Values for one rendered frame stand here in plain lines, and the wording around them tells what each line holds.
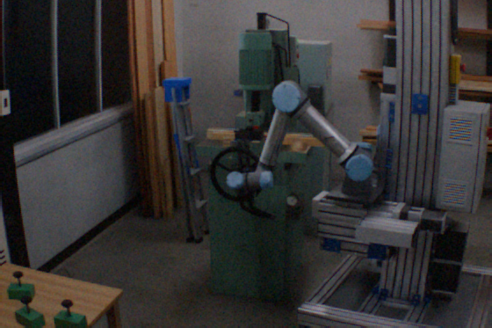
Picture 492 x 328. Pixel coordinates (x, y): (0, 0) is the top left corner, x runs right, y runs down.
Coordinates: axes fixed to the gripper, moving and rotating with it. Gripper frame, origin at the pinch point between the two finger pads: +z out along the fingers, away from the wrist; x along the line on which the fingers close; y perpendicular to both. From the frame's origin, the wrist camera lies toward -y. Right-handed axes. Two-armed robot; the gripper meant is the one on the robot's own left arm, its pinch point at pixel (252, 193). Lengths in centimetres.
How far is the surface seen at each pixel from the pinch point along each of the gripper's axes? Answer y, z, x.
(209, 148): -24.7, 13.3, -30.3
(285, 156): -23.6, 13.8, 10.9
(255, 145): -24.7, 2.2, -2.6
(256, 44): -77, -8, -7
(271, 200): -2.3, 26.4, 4.4
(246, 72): -64, 0, -12
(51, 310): 73, -81, -53
